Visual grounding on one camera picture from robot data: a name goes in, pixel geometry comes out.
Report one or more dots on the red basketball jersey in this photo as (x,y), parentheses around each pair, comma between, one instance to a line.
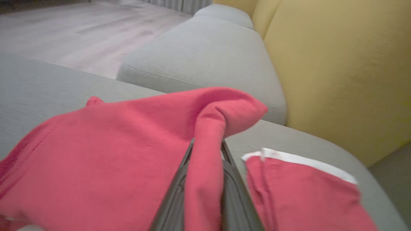
(112,154)

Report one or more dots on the large grey sofa seat cushion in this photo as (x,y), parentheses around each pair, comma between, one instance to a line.
(208,54)

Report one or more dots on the red shorts with white stripes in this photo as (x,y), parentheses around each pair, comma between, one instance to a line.
(305,199)

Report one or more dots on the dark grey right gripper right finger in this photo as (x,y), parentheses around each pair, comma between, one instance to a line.
(237,208)

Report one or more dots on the wide yellow sofa back cushion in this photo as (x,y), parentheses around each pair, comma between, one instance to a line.
(337,80)

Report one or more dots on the small grey sofa seat cushion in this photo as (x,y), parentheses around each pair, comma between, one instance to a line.
(224,12)

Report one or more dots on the grey pleated curtain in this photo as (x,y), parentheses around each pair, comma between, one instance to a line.
(186,4)

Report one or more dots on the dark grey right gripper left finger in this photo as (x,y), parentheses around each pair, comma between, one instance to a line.
(173,211)

